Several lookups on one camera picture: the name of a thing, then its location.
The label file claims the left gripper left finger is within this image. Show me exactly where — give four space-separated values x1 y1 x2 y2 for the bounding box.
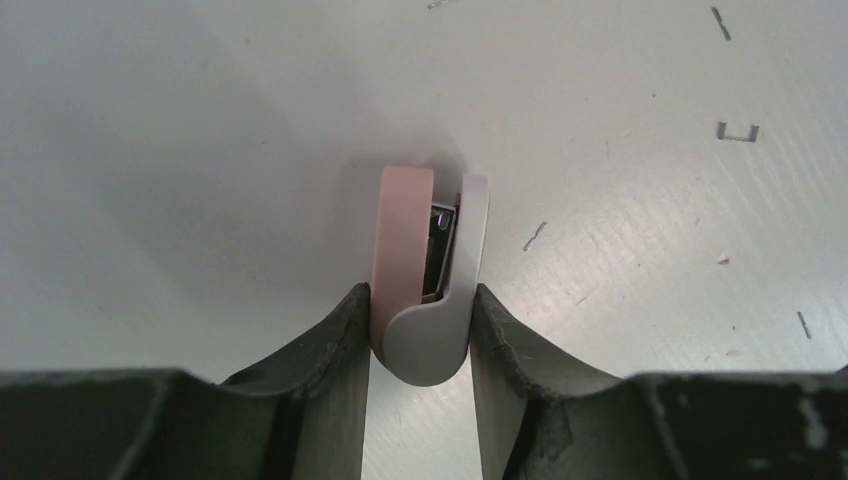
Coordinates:
1 283 371 479

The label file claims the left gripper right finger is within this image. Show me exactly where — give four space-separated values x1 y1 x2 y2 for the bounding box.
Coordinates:
470 285 847 479

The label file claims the pink white mini stapler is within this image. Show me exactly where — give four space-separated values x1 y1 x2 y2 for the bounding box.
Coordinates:
370 166 489 387

